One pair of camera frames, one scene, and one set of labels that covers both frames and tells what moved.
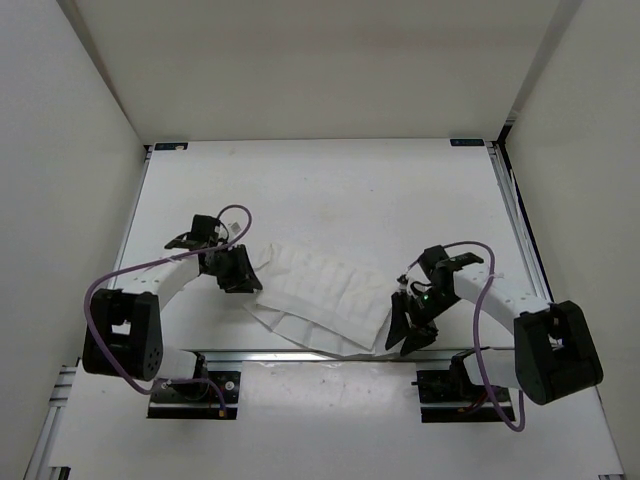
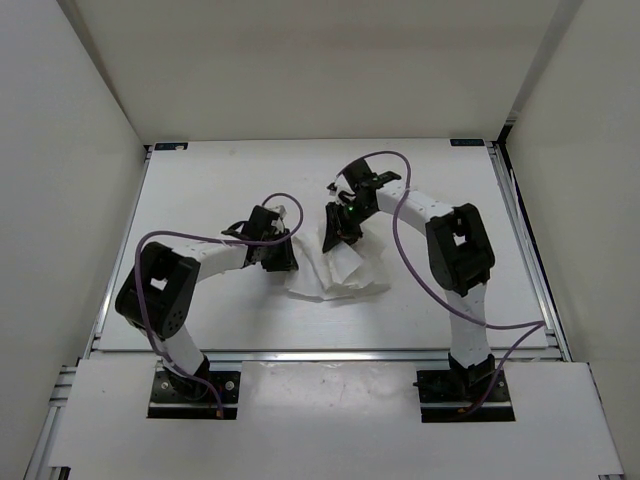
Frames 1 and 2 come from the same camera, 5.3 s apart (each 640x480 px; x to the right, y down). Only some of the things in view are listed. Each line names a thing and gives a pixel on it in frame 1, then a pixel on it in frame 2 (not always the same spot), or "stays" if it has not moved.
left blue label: x=171 y=146 stays
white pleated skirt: x=337 y=308 to x=353 y=269
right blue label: x=466 y=142 stays
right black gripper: x=418 y=336 to x=337 y=230
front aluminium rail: x=305 y=355 stays
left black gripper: x=237 y=282 to x=286 y=259
